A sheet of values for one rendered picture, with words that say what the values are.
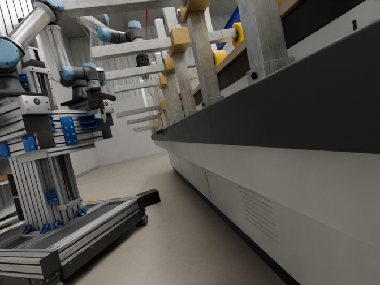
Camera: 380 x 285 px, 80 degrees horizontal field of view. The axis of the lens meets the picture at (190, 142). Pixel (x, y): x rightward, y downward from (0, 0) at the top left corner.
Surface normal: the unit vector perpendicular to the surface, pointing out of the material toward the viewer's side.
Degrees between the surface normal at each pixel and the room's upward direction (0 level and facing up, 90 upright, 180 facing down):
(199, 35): 90
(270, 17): 90
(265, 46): 90
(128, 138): 90
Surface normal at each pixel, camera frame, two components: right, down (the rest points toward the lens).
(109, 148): 0.14, 0.03
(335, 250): -0.96, 0.22
